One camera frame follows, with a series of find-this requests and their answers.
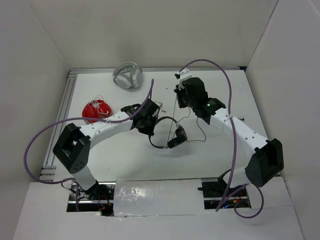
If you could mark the white headphones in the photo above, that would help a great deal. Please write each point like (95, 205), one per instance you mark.
(127, 75)

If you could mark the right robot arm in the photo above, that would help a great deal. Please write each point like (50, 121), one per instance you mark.
(265, 157)

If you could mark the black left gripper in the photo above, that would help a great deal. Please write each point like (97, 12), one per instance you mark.
(149, 131)

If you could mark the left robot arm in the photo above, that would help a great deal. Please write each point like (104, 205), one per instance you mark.
(75, 142)

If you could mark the red headphones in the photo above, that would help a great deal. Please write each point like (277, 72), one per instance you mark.
(97, 108)

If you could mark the black headphones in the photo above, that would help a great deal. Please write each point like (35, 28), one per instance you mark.
(174, 140)

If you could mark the white taped cover plate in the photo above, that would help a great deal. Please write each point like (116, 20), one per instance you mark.
(158, 198)

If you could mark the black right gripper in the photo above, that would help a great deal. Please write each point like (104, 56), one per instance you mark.
(179, 92)

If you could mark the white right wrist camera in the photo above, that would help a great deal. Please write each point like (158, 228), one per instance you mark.
(183, 75)

